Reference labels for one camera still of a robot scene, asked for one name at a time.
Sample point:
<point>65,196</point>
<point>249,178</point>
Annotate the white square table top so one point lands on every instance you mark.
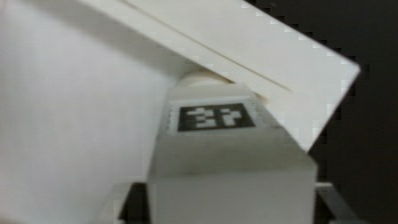
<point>95,56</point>

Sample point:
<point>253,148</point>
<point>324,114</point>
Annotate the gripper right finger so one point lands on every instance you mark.
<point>345,216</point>

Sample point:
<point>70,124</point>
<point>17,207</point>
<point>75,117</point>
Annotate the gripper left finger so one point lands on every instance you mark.
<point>113,215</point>

